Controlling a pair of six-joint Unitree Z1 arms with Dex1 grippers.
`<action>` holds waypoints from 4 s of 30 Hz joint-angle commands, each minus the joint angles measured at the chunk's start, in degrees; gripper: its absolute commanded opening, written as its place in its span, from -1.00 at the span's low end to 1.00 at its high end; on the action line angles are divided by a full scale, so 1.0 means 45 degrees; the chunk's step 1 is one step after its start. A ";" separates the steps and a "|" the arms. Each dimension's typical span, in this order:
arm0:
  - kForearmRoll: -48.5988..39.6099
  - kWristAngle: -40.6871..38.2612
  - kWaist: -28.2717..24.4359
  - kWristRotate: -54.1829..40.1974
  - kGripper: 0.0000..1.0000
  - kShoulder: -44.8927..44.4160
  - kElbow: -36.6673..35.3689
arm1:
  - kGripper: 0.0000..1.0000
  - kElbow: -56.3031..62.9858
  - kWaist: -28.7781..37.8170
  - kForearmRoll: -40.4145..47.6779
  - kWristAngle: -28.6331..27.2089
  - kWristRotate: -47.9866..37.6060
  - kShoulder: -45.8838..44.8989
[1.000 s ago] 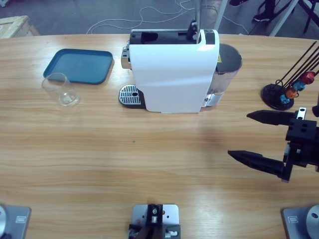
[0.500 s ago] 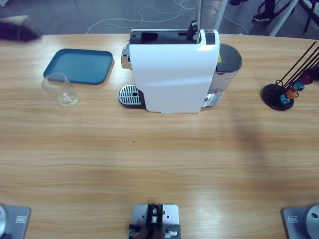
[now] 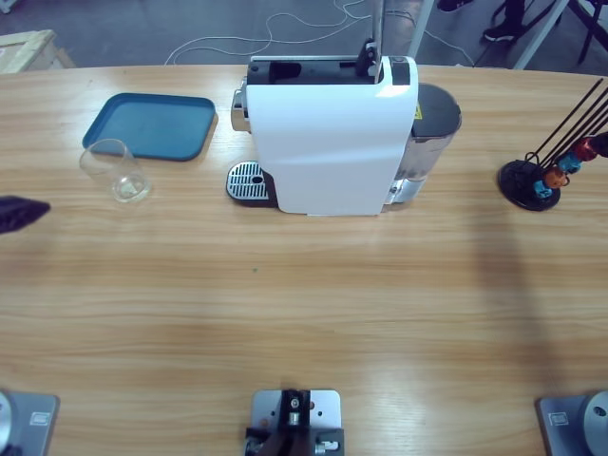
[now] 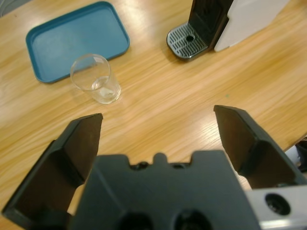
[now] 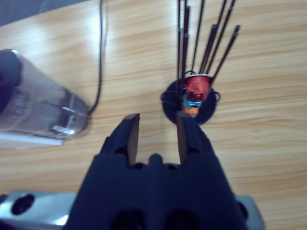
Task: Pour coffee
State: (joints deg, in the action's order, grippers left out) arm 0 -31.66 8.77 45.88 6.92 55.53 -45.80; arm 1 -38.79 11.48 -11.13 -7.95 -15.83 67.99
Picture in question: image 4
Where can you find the silver drip tray grate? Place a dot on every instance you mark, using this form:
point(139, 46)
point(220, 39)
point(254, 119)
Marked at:
point(182, 45)

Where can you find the blue plastic tray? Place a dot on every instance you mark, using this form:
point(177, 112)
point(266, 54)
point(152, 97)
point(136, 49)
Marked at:
point(72, 40)

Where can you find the clear drinking glass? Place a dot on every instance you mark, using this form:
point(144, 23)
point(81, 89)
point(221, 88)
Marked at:
point(105, 93)

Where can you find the white capsule coffee machine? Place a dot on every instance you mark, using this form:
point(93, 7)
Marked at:
point(247, 21)

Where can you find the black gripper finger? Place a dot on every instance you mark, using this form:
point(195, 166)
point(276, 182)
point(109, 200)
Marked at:
point(48, 177)
point(259, 163)

